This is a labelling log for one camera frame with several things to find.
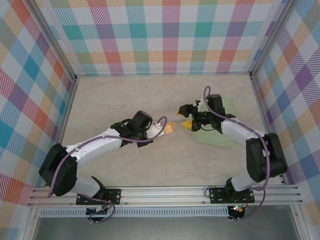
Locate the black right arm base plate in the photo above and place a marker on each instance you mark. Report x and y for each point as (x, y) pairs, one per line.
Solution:
(217, 195)

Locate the small circuit board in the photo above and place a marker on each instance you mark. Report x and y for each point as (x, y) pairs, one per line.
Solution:
(237, 209)
(98, 212)

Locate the green paper box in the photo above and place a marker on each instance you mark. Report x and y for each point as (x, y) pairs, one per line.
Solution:
(212, 140)

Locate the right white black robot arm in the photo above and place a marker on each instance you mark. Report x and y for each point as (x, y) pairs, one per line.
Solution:
(257, 160)

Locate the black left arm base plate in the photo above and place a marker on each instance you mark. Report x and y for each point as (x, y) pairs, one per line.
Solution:
(113, 196)

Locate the aluminium frame post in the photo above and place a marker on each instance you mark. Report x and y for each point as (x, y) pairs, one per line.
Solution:
(271, 37)
(56, 40)

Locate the orange paper box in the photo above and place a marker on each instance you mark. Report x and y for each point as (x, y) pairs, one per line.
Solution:
(169, 128)

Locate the grey metal panel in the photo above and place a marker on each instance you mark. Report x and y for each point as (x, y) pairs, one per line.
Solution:
(162, 230)

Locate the aluminium table side rail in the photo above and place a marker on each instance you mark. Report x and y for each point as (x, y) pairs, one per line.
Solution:
(262, 112)
(66, 120)

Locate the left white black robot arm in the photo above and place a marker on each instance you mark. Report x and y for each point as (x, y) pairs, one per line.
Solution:
(95, 145)

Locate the aluminium mounting rail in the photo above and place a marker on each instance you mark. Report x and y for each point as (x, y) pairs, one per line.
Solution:
(162, 196)

